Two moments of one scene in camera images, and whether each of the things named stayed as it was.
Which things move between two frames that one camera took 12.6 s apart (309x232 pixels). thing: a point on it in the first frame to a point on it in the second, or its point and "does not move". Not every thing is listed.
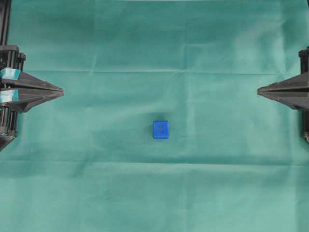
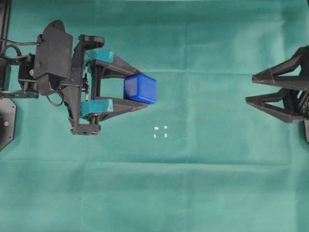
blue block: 161,129 to 140,88
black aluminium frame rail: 5,8 does not move
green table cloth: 86,161 does not move
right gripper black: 297,98 to 289,96
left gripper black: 24,98 to 100,108
